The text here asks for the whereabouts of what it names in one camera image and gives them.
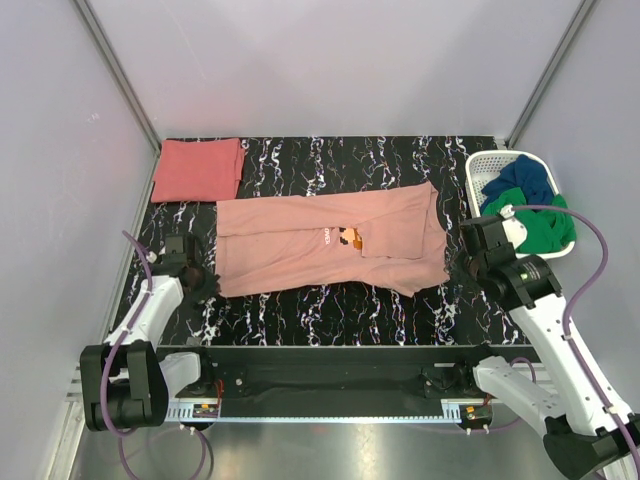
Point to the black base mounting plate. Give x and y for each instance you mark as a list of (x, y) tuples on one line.
[(364, 376)]

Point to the pink t shirt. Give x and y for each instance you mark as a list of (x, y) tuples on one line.
[(385, 238)]

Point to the white plastic laundry basket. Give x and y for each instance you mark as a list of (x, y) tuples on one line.
[(482, 167)]

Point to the folded red t shirt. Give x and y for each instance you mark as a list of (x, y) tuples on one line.
[(200, 171)]

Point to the green t shirt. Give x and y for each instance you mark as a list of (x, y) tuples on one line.
[(547, 231)]

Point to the white slotted cable duct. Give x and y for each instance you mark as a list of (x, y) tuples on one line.
[(235, 412)]

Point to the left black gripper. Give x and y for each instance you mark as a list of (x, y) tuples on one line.
[(209, 288)]

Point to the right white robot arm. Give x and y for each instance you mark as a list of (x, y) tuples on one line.
[(585, 425)]

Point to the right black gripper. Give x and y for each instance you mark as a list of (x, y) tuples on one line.
[(463, 275)]

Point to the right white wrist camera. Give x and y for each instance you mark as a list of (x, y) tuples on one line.
[(515, 231)]

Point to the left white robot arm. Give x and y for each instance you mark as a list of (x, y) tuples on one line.
[(125, 385)]

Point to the blue t shirt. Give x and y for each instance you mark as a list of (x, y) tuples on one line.
[(524, 173)]

